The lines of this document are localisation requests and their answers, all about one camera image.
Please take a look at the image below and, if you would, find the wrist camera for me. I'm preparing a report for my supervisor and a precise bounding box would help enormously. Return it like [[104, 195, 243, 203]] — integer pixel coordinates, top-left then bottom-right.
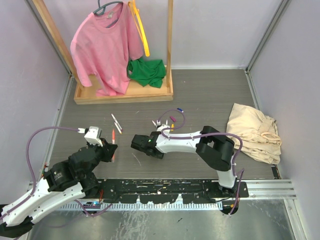
[[84, 126, 103, 147], [156, 120, 170, 132]]

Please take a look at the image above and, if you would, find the white pen purple end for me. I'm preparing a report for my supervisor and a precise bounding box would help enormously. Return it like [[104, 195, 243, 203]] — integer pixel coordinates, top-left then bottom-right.
[[111, 113, 123, 132]]

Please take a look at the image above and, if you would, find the green cloth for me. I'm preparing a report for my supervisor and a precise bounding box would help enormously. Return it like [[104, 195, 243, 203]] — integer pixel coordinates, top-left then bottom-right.
[[127, 57, 166, 89]]

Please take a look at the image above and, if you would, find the pink shirt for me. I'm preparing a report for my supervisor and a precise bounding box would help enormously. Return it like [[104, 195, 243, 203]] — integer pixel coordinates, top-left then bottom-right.
[[70, 3, 144, 96]]

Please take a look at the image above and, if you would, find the yellow hanger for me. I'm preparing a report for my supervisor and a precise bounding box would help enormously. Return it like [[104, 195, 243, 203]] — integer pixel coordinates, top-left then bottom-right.
[[127, 0, 150, 57]]

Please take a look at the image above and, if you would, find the beige cloth bag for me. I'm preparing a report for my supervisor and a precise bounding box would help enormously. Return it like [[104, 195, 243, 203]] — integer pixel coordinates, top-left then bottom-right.
[[226, 103, 282, 165]]

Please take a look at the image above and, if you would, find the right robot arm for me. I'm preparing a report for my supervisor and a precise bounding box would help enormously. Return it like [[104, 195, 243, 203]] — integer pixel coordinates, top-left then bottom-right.
[[131, 124, 239, 197]]

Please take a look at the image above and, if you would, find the wooden rack base tray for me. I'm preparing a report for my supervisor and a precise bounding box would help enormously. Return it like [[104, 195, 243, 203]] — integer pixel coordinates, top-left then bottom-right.
[[73, 70, 174, 105]]

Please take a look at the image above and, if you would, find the grey clothes hanger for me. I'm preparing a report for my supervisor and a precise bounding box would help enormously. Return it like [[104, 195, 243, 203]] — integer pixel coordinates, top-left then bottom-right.
[[93, 0, 124, 17]]

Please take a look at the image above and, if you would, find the purple pen cap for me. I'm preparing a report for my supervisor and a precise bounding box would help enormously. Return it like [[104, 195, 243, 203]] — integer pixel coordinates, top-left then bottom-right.
[[170, 116, 177, 122]]

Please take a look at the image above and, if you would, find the white pen yellow end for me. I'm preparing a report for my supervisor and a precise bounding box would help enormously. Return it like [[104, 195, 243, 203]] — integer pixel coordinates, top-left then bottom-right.
[[114, 122, 123, 135]]

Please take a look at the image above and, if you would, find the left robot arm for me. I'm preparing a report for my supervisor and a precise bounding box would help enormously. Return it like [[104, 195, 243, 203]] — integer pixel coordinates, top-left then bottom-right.
[[0, 139, 118, 239]]

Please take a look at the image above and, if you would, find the orange highlighter pen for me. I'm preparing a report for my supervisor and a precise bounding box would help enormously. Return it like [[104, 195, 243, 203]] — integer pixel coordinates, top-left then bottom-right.
[[111, 129, 116, 163]]

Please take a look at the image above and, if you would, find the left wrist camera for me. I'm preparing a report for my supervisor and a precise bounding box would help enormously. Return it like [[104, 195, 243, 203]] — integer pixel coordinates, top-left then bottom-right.
[[84, 126, 103, 147]]

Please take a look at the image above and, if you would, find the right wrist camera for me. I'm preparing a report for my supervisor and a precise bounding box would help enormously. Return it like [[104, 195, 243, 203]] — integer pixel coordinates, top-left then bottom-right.
[[156, 120, 170, 132]]

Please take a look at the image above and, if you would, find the wooden rack right post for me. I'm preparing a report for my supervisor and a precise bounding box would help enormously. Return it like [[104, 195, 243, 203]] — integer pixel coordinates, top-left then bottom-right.
[[166, 0, 174, 88]]

